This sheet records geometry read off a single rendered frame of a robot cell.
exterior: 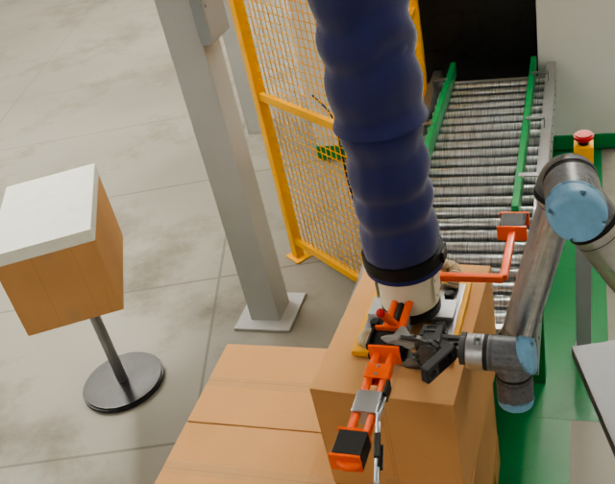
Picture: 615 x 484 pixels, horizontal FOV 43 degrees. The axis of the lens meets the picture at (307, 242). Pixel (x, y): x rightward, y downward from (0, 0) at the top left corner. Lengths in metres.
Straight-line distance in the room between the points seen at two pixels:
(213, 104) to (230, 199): 0.47
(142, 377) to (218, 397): 1.08
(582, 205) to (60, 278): 2.15
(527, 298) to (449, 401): 0.33
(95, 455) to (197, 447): 1.03
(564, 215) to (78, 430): 2.69
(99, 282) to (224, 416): 0.82
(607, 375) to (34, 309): 2.15
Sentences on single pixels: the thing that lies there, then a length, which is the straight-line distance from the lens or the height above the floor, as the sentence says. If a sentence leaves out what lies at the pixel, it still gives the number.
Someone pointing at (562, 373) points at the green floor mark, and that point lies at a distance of 3.48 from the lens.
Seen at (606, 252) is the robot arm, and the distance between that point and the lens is 1.73.
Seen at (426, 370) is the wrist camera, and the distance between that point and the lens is 1.92.
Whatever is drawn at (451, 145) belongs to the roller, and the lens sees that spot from 4.06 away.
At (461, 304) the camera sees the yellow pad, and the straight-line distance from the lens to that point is 2.31.
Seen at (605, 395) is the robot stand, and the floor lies 0.75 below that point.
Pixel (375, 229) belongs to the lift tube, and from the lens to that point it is 2.00.
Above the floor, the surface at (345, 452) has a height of 1.10.
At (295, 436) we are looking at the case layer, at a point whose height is 0.54.
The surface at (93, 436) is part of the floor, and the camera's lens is 3.74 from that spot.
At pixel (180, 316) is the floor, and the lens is 4.20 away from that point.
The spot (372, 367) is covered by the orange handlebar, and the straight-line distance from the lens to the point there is 1.97.
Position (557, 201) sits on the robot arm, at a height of 1.55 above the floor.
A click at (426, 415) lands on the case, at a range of 2.10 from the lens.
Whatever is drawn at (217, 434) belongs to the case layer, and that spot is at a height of 0.54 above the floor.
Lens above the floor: 2.43
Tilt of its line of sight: 33 degrees down
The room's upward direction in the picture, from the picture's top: 13 degrees counter-clockwise
